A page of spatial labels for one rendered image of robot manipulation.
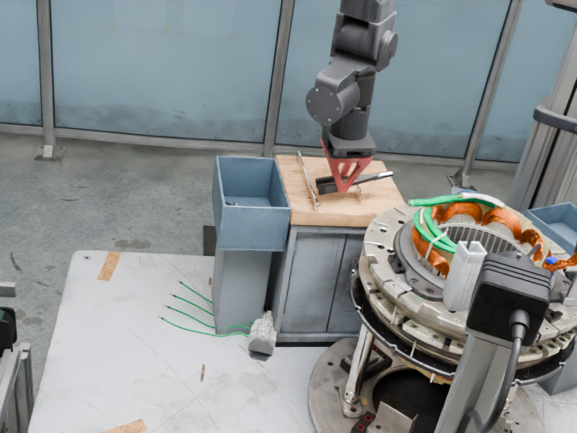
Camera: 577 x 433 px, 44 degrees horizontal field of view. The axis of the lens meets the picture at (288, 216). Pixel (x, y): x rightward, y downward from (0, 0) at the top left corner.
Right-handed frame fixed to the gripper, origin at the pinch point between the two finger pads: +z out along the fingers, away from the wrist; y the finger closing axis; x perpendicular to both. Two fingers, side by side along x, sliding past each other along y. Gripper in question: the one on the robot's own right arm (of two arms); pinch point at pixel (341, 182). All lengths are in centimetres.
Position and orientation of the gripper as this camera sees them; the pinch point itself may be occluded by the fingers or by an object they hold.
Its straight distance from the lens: 116.9
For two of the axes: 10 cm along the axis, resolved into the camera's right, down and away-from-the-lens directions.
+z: -0.8, 8.2, 5.6
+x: 9.8, -0.3, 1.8
